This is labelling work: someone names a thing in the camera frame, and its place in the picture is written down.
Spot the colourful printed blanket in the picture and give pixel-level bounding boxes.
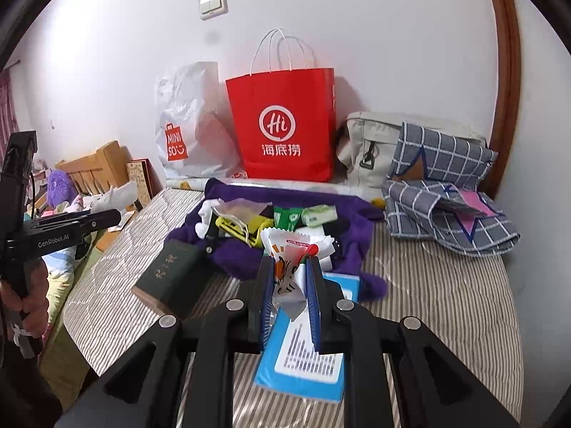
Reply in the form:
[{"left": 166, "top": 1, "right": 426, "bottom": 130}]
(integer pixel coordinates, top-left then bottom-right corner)
[{"left": 27, "top": 196, "right": 96, "bottom": 304}]

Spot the grey checked cloth pink star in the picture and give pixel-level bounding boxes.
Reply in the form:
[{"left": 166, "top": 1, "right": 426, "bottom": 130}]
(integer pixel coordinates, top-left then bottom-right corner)
[{"left": 383, "top": 179, "right": 522, "bottom": 258}]

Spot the green bed sheet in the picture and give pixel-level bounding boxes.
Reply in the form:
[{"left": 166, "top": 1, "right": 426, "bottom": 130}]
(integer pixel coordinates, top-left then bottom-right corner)
[{"left": 40, "top": 232, "right": 103, "bottom": 393}]

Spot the dark green tin box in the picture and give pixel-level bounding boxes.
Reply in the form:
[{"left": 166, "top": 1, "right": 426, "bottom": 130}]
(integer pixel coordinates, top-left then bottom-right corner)
[{"left": 131, "top": 238, "right": 212, "bottom": 319}]

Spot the green wet wipe packet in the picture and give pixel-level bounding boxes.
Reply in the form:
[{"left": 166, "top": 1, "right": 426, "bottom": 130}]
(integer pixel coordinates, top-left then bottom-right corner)
[{"left": 272, "top": 205, "right": 308, "bottom": 231}]

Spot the yellow mesh pouch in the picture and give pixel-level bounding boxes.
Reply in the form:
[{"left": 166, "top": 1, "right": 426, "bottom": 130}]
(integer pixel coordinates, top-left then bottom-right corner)
[{"left": 215, "top": 215, "right": 274, "bottom": 248}]

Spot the clear plastic bag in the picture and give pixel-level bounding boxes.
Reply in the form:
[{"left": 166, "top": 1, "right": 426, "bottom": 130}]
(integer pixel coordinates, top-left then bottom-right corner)
[{"left": 218, "top": 197, "right": 273, "bottom": 220}]

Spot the purple towel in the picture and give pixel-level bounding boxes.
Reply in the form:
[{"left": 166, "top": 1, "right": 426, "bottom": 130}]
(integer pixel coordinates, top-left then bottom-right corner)
[{"left": 167, "top": 177, "right": 388, "bottom": 302}]

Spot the striped mattress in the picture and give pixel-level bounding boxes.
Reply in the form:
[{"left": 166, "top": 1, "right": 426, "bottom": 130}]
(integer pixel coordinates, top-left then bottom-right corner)
[{"left": 62, "top": 185, "right": 524, "bottom": 422}]

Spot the beige canvas bag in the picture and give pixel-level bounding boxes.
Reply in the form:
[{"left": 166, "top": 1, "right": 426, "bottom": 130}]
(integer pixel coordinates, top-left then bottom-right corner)
[{"left": 335, "top": 111, "right": 487, "bottom": 188}]

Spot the purple plush toy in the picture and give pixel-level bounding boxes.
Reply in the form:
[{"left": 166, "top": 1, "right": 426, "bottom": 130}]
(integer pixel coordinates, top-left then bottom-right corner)
[{"left": 47, "top": 169, "right": 76, "bottom": 208}]

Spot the brown wooden door frame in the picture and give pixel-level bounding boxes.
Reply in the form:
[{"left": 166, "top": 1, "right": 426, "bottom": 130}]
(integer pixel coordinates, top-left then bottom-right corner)
[{"left": 482, "top": 0, "right": 522, "bottom": 201}]

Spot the grey checked cloth bag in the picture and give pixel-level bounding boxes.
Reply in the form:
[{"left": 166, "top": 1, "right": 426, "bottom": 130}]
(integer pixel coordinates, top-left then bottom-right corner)
[{"left": 387, "top": 121, "right": 499, "bottom": 184}]

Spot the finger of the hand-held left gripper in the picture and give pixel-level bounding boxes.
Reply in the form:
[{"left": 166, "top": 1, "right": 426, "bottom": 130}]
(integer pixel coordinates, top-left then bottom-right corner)
[{"left": 67, "top": 208, "right": 122, "bottom": 233}]

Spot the red patterned curtain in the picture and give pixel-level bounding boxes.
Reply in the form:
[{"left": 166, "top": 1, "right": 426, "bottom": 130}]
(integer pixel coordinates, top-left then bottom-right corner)
[{"left": 0, "top": 71, "right": 21, "bottom": 157}]

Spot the wooden headboard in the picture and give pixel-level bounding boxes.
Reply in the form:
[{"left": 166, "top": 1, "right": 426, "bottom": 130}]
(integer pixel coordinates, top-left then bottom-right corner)
[{"left": 56, "top": 140, "right": 130, "bottom": 197}]

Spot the person's left hand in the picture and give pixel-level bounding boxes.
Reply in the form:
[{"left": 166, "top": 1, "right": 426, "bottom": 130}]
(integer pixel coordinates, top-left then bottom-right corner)
[{"left": 0, "top": 259, "right": 51, "bottom": 340}]

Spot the white light switch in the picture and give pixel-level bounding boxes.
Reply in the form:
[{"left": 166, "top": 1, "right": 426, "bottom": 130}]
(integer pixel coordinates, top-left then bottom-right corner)
[{"left": 197, "top": 0, "right": 229, "bottom": 21}]

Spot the white plastic shopping bag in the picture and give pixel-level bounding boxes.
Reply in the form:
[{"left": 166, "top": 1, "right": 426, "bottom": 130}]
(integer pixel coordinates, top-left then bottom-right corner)
[{"left": 155, "top": 61, "right": 244, "bottom": 179}]

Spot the patterned hardcover book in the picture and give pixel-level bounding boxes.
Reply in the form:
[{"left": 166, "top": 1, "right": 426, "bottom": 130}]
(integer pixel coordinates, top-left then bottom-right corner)
[{"left": 126, "top": 158, "right": 155, "bottom": 208}]

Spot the light green packet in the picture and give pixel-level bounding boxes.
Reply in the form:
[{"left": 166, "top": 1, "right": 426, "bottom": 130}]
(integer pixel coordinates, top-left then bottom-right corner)
[{"left": 301, "top": 204, "right": 338, "bottom": 227}]

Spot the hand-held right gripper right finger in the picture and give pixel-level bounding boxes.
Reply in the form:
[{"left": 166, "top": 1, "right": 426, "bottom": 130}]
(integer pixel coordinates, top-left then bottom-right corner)
[{"left": 307, "top": 256, "right": 520, "bottom": 428}]

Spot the blue tissue pack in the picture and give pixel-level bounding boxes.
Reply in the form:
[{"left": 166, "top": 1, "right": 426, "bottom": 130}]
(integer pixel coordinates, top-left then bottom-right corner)
[{"left": 253, "top": 272, "right": 361, "bottom": 404}]

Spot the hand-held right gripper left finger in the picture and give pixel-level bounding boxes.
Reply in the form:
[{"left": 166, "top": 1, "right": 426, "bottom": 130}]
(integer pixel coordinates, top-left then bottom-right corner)
[{"left": 58, "top": 256, "right": 275, "bottom": 428}]

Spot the person's left forearm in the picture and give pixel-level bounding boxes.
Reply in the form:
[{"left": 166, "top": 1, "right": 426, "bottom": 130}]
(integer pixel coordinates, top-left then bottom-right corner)
[{"left": 0, "top": 321, "right": 65, "bottom": 428}]

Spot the red paper bag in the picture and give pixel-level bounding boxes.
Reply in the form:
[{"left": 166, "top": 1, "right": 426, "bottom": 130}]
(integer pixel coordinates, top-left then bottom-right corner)
[{"left": 225, "top": 28, "right": 336, "bottom": 183}]

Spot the white printed paper packet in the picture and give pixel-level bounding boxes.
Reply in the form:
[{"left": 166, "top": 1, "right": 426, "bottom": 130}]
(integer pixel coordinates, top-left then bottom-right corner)
[{"left": 260, "top": 226, "right": 336, "bottom": 322}]

